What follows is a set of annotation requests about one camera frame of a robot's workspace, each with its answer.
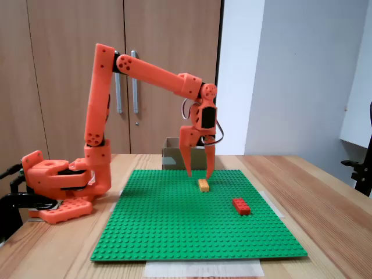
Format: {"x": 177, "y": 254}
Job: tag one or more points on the yellow lego block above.
{"x": 204, "y": 186}

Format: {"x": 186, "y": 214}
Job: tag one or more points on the open cardboard box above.
{"x": 199, "y": 159}

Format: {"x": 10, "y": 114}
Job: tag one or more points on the red lego block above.
{"x": 241, "y": 206}

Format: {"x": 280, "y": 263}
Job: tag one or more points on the green lego baseplate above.
{"x": 189, "y": 226}

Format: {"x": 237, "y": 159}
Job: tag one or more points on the short masking tape strip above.
{"x": 116, "y": 202}
{"x": 276, "y": 207}

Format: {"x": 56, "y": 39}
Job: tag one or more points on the wide masking tape strip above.
{"x": 203, "y": 268}

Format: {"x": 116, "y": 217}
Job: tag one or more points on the wooden cabinet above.
{"x": 58, "y": 58}

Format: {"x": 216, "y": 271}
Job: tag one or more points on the black stand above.
{"x": 363, "y": 174}

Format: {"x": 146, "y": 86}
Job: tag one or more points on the white panel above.
{"x": 359, "y": 87}

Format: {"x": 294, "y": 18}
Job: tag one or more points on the black table clamp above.
{"x": 11, "y": 215}

